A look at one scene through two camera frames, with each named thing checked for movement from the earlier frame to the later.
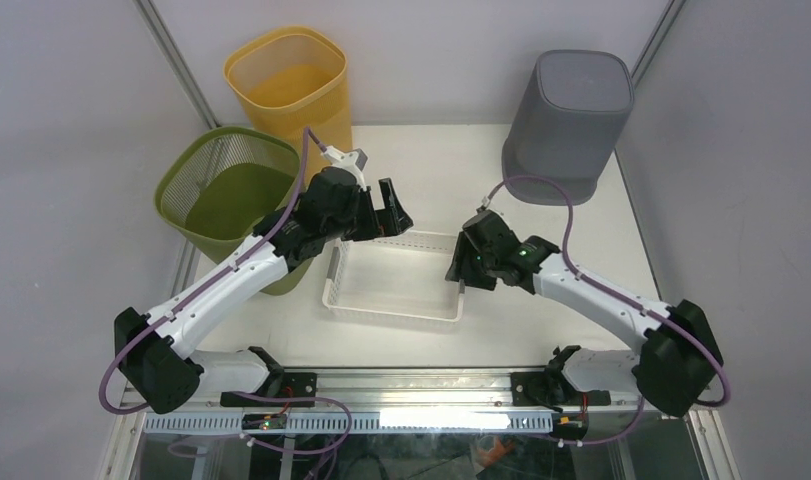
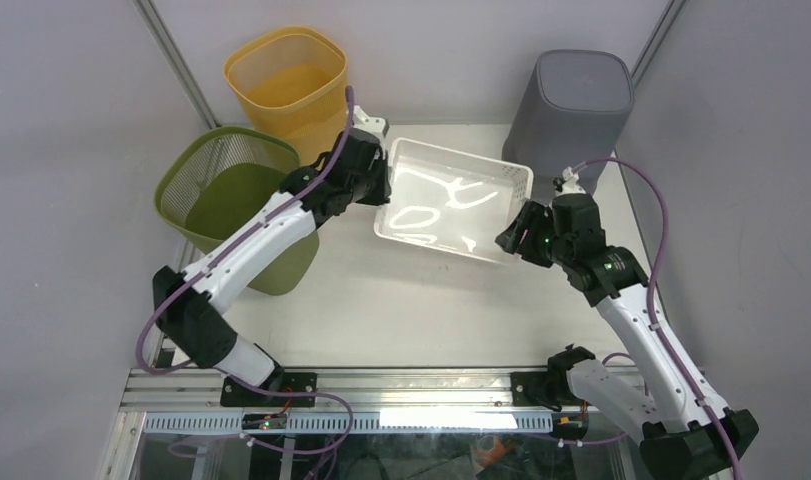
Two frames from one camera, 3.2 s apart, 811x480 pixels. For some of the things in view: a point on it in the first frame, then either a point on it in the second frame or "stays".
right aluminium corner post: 654,45 stays
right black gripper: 459,268 -> 530,217
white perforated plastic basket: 401,275 -> 450,201
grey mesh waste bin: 567,126 stays
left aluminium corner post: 164,39 stays
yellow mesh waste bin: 295,79 stays
